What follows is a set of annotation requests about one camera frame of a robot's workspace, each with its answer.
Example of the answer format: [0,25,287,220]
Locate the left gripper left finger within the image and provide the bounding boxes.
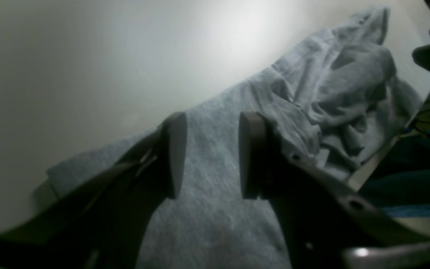
[110,112,188,200]

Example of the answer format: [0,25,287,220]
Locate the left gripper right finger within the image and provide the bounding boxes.
[239,112,417,239]

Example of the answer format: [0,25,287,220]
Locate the grey T-shirt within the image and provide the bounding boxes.
[32,5,423,269]

